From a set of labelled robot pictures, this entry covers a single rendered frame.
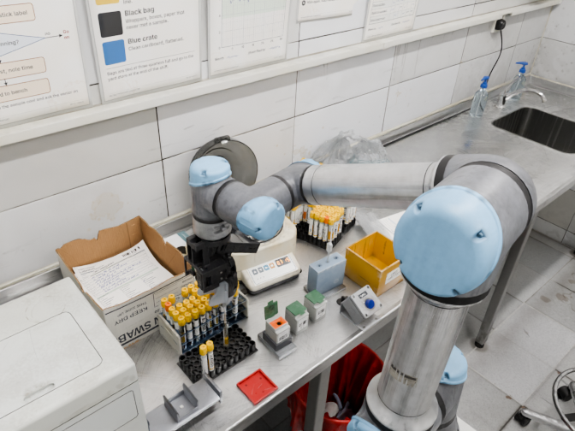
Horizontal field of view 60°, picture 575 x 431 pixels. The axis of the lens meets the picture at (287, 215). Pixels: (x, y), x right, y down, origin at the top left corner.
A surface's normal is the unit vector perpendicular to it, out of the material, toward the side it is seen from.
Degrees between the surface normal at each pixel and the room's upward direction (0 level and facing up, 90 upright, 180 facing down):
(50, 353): 0
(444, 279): 82
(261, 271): 25
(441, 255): 82
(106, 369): 0
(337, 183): 67
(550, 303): 0
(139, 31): 95
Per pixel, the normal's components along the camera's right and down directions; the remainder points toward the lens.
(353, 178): -0.64, -0.36
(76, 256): 0.69, 0.42
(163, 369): 0.04, -0.82
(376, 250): -0.76, 0.34
